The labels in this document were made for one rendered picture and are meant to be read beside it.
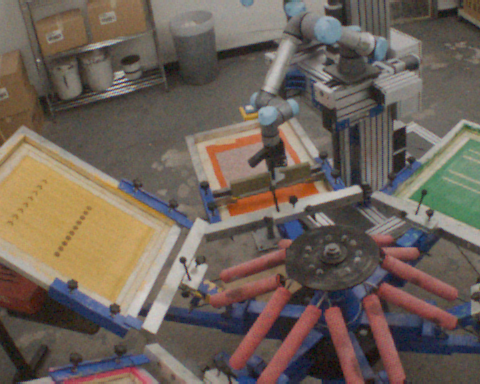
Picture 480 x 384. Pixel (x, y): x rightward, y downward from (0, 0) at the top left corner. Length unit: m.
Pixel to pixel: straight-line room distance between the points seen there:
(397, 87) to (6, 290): 2.09
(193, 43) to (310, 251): 4.03
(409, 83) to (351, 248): 1.41
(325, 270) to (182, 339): 1.74
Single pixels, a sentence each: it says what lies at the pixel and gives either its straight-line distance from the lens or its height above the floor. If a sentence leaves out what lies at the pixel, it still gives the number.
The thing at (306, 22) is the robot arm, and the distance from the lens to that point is 2.52.
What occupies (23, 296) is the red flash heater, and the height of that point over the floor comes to 1.10.
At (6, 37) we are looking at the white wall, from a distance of 6.19.
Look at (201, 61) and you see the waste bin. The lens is 5.78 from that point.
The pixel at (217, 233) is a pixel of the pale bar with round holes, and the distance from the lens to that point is 2.42.
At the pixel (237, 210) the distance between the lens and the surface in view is 2.63.
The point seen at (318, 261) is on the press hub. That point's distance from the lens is 1.84.
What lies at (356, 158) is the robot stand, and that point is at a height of 0.56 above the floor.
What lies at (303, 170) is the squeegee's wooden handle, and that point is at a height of 1.08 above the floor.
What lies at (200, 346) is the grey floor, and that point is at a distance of 3.35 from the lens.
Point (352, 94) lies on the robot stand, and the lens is 3.01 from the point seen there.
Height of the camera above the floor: 2.59
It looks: 34 degrees down
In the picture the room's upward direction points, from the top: 8 degrees counter-clockwise
